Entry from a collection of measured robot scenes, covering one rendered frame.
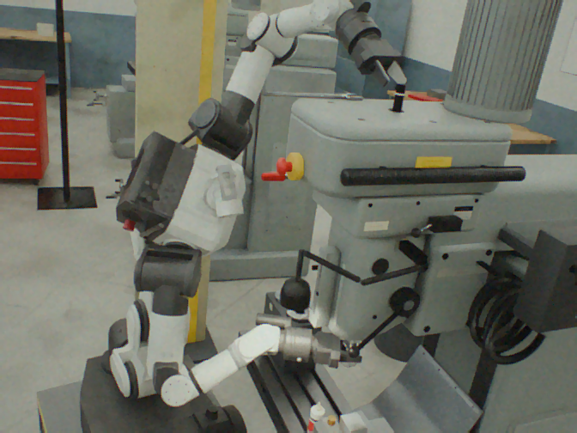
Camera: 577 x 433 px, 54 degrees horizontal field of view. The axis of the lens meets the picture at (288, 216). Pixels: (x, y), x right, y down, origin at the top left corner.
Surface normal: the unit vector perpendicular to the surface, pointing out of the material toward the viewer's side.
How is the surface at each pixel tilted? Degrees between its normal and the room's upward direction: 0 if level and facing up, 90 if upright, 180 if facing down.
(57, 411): 0
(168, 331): 72
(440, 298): 90
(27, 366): 0
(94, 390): 0
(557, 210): 90
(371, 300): 90
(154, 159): 58
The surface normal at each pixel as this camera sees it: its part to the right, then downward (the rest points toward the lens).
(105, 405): 0.11, -0.91
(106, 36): 0.36, 0.40
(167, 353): 0.30, 0.10
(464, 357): -0.93, 0.04
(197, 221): 0.49, -0.15
